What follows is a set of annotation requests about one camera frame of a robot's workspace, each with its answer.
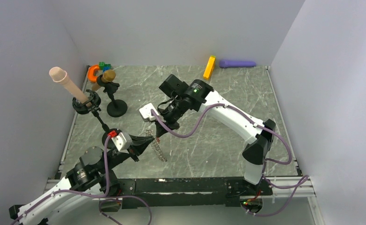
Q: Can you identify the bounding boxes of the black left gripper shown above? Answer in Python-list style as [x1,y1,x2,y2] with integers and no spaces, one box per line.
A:
[99,133,154,174]

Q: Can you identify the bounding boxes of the metal disc with keyrings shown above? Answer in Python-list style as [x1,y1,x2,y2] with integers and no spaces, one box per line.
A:
[145,129,168,162]

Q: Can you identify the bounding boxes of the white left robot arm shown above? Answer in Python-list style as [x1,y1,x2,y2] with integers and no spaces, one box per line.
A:
[9,131,155,225]

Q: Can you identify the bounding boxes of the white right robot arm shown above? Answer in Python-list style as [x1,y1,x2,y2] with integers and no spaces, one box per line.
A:
[149,74,276,195]

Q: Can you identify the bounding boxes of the black round stand base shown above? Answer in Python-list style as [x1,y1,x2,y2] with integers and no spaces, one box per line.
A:
[101,128,122,150]

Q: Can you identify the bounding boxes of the black short microphone stand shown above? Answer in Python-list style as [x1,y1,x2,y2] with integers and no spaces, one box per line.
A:
[100,82,128,118]

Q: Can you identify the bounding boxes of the gold microphone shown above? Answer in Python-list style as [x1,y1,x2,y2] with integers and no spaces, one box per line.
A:
[91,69,116,91]

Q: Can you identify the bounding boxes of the orange horseshoe toy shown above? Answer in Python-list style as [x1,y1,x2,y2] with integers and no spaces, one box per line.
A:
[87,65,100,83]

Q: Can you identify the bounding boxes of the yellow block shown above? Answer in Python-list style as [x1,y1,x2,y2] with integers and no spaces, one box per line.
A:
[203,55,216,80]

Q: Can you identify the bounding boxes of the green blue toy bricks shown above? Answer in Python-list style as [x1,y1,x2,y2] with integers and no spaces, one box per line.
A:
[98,61,112,72]

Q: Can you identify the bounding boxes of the purple cylinder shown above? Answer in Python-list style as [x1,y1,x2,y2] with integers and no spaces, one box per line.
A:
[219,60,257,68]

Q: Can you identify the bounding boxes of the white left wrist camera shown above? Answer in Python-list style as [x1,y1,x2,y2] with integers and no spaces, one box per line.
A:
[107,130,133,153]

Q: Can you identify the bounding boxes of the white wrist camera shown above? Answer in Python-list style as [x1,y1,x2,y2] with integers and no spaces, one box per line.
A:
[139,103,160,122]
[107,130,133,153]

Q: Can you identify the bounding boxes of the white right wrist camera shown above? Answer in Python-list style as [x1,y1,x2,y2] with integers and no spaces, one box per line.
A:
[139,103,160,122]

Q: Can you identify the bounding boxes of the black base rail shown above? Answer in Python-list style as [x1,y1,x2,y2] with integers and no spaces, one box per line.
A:
[108,177,273,207]

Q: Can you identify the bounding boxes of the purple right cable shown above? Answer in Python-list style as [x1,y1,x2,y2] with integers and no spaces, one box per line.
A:
[150,103,311,218]

